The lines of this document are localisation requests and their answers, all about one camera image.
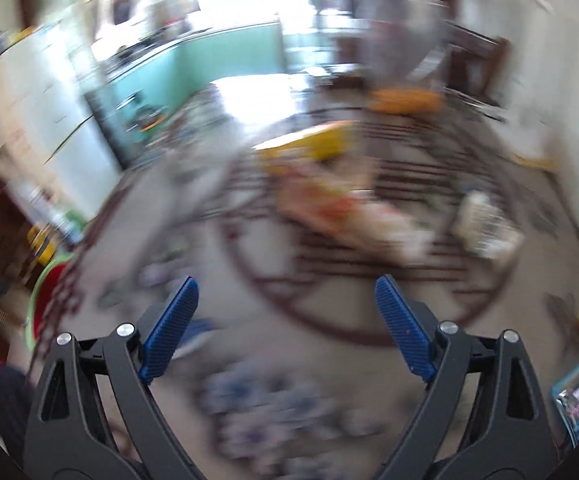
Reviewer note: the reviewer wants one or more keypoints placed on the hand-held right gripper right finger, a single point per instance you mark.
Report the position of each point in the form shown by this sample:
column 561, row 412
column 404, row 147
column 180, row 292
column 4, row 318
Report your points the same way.
column 404, row 330

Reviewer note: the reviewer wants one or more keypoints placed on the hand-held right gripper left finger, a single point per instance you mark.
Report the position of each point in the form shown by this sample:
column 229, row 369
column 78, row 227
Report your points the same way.
column 169, row 330

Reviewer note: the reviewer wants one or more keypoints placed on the red bin with green rim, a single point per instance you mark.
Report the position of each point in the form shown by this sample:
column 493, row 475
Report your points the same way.
column 49, row 285

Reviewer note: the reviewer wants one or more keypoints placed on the crumpled green white carton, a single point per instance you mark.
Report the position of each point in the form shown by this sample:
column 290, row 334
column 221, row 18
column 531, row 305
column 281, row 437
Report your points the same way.
column 484, row 225

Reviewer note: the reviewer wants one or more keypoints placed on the pink strawberry snack box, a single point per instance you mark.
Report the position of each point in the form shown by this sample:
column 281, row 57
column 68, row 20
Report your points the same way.
column 329, row 202

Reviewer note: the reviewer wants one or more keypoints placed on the yellow carton box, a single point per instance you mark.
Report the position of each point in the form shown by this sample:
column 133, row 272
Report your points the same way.
column 324, row 142

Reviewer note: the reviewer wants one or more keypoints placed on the clear bag of orange snacks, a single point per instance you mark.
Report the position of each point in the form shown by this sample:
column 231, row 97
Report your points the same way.
column 404, row 100

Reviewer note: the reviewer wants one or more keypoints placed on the white refrigerator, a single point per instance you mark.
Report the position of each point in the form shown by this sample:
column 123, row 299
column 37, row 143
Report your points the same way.
column 44, row 125

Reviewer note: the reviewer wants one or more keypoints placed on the teal kitchen cabinets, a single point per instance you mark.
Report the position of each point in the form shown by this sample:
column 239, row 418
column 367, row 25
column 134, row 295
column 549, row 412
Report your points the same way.
column 209, row 65

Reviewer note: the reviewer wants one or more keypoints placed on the dark wooden chair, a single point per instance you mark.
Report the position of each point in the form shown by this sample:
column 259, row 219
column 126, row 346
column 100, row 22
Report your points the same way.
column 479, row 65

